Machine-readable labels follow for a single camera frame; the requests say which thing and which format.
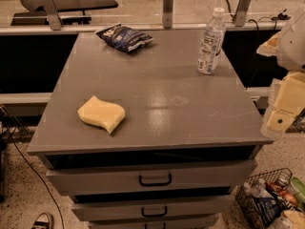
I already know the black wire basket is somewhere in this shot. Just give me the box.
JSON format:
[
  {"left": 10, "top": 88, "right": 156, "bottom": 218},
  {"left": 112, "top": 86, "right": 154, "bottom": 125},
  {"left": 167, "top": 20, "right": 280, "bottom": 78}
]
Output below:
[{"left": 236, "top": 168, "right": 304, "bottom": 229}]

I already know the sneaker shoe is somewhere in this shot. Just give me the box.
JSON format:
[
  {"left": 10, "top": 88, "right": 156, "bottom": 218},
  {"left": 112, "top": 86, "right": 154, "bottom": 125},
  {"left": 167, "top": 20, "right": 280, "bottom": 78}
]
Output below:
[{"left": 31, "top": 212, "right": 53, "bottom": 229}]

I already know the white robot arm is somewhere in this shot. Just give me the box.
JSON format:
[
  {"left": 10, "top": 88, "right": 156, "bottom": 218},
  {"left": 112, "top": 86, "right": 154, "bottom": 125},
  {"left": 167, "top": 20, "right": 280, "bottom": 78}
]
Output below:
[{"left": 256, "top": 4, "right": 305, "bottom": 138}]

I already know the grey drawer cabinet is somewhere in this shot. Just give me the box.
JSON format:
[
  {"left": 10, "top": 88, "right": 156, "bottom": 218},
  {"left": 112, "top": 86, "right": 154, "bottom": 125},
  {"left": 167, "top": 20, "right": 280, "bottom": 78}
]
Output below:
[{"left": 28, "top": 30, "right": 267, "bottom": 229}]

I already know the black desk in background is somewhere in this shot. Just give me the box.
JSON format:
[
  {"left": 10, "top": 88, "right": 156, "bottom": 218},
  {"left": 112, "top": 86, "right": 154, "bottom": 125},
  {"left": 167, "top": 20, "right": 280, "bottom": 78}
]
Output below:
[{"left": 10, "top": 0, "right": 118, "bottom": 26}]

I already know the metal bracket post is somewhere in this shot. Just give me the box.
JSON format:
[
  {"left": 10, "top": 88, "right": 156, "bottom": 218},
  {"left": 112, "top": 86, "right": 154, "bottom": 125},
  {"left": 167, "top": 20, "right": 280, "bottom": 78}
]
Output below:
[
  {"left": 162, "top": 0, "right": 173, "bottom": 29},
  {"left": 233, "top": 0, "right": 252, "bottom": 27},
  {"left": 40, "top": 0, "right": 62, "bottom": 31}
]

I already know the green can in basket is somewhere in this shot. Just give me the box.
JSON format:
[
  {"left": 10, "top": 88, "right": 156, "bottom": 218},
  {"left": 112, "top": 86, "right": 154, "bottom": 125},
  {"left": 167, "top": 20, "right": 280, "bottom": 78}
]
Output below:
[{"left": 289, "top": 177, "right": 305, "bottom": 205}]

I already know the bottle in basket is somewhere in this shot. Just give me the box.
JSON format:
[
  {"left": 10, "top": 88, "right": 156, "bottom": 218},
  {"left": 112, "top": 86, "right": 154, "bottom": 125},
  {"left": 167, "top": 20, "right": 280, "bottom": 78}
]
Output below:
[{"left": 251, "top": 178, "right": 272, "bottom": 198}]

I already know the left metal bracket post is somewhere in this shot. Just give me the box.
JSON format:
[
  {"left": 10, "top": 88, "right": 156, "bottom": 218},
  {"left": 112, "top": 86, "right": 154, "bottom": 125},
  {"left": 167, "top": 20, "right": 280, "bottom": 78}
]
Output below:
[{"left": 40, "top": 0, "right": 62, "bottom": 31}]

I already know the blue chip bag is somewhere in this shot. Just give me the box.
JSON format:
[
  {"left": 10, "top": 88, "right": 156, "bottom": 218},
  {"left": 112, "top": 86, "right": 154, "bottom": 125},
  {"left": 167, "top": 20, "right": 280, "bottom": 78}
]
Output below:
[{"left": 95, "top": 24, "right": 153, "bottom": 52}]

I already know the red packet in basket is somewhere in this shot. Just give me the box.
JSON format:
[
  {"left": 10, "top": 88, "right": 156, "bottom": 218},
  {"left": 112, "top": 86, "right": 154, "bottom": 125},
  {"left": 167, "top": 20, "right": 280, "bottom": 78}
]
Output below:
[{"left": 266, "top": 182, "right": 297, "bottom": 206}]

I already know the right metal bracket post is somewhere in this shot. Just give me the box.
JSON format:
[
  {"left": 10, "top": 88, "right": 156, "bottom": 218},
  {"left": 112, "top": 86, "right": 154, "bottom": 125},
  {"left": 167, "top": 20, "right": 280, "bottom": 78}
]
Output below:
[{"left": 233, "top": 0, "right": 252, "bottom": 27}]

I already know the middle metal bracket post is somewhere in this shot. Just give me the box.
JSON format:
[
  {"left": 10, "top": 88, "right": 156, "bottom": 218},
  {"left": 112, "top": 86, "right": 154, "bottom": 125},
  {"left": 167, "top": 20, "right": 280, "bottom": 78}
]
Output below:
[{"left": 162, "top": 0, "right": 173, "bottom": 29}]

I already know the blue bag in basket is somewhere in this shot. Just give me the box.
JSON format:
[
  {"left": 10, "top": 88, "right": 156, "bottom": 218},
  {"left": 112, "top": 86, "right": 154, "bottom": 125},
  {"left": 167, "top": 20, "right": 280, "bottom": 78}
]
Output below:
[{"left": 254, "top": 198, "right": 282, "bottom": 226}]

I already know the yellow wavy sponge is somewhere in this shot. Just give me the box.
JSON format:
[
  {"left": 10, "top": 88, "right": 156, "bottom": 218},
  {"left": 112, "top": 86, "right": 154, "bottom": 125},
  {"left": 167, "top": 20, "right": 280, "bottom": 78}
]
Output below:
[{"left": 77, "top": 95, "right": 126, "bottom": 134}]

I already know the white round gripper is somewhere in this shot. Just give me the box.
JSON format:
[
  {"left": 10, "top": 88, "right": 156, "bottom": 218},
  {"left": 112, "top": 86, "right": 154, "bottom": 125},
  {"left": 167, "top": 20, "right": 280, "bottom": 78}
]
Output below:
[{"left": 256, "top": 31, "right": 305, "bottom": 139}]

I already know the black floor cable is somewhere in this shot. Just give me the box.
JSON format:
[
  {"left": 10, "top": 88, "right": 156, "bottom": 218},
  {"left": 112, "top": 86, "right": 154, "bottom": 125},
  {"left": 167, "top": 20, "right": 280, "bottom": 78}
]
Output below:
[{"left": 0, "top": 105, "right": 66, "bottom": 229}]

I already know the clear plastic water bottle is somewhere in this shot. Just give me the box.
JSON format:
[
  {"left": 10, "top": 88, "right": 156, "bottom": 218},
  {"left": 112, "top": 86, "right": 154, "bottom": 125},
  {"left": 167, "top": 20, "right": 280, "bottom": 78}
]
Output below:
[{"left": 197, "top": 8, "right": 226, "bottom": 74}]

